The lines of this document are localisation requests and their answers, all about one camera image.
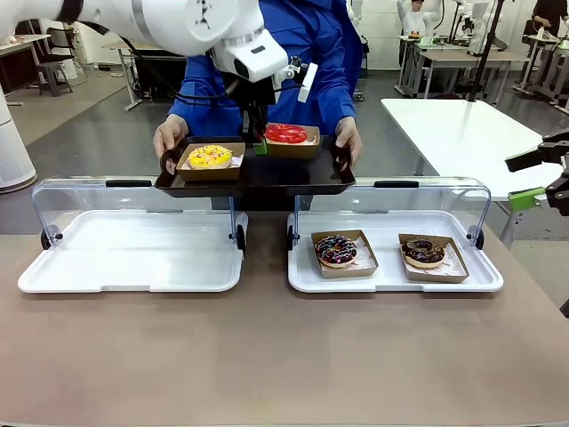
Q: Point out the black office chair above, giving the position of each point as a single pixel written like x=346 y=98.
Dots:
x=55 y=58

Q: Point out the background person in black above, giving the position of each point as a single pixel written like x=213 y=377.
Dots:
x=547 y=11

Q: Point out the background person in white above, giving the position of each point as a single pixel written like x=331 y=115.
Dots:
x=413 y=18

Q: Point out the brown background table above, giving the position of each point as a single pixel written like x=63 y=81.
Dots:
x=129 y=58

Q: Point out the chocolate glazed donut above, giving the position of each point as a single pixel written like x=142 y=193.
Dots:
x=455 y=267

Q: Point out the person's left hand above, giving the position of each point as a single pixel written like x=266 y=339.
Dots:
x=350 y=135

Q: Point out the black serving tray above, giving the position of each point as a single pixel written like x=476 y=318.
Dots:
x=284 y=175

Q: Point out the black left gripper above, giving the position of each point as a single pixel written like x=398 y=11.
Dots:
x=249 y=91

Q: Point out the grey background work table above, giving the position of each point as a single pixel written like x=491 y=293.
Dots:
x=462 y=58

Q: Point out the person in blue jacket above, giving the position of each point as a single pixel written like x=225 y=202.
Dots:
x=329 y=35

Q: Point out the black stand pole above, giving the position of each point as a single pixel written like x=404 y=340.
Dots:
x=484 y=49

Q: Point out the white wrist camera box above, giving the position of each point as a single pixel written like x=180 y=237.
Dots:
x=307 y=82

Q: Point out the person's right hand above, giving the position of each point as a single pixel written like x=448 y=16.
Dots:
x=169 y=135

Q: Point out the red glazed donut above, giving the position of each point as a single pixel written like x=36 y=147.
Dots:
x=286 y=133
x=293 y=151

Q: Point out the dark chocolate donut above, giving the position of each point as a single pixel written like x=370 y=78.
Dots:
x=423 y=252

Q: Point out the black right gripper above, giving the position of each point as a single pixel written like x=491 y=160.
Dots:
x=559 y=178

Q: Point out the yellow glazed sprinkle donut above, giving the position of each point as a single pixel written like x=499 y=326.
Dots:
x=210 y=158

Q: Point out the white side table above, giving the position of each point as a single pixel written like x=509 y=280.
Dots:
x=453 y=133

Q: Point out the chocolate sprinkled donut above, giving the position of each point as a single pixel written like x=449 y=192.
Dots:
x=366 y=262

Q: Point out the clear plastic display lid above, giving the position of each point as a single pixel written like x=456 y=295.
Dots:
x=391 y=200
x=89 y=198

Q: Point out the white cylinder appliance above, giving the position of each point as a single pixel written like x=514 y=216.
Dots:
x=13 y=142

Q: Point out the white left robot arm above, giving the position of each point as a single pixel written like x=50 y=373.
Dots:
x=178 y=22

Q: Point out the white plastic display tray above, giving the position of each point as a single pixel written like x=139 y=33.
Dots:
x=133 y=253
x=387 y=280

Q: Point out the chocolate donut with coloured sprinkles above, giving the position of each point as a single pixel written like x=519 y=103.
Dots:
x=335 y=251

